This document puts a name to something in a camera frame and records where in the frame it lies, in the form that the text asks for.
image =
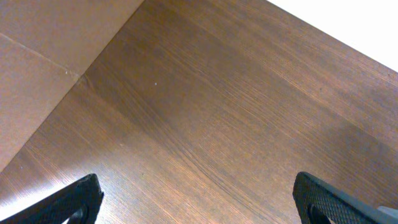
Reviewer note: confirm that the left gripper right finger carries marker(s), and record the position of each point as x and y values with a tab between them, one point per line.
320	202

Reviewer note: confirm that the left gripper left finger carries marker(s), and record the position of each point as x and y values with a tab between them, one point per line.
77	203

